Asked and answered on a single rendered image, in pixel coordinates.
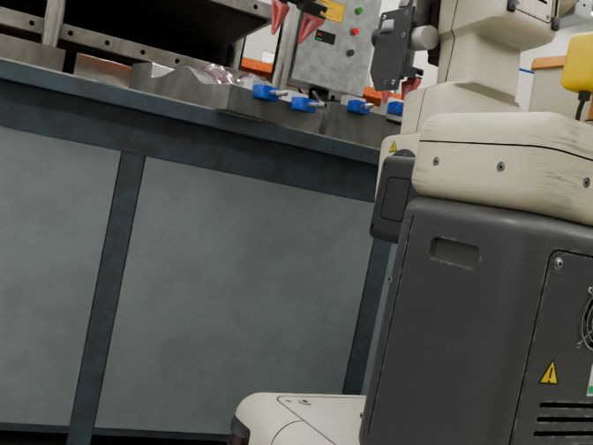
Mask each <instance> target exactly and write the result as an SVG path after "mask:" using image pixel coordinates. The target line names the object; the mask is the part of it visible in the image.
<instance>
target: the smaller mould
mask: <svg viewBox="0 0 593 445"><path fill-rule="evenodd" d="M65 52H66V50H65V49H59V48H55V47H51V46H48V45H44V44H40V43H37V42H33V41H27V40H23V39H20V38H16V37H13V36H9V35H6V34H0V57H3V58H7V59H10V60H14V61H18V62H22V63H26V64H32V65H36V66H40V67H43V68H48V69H51V70H55V71H59V72H62V71H63V67H64V58H65Z"/></svg>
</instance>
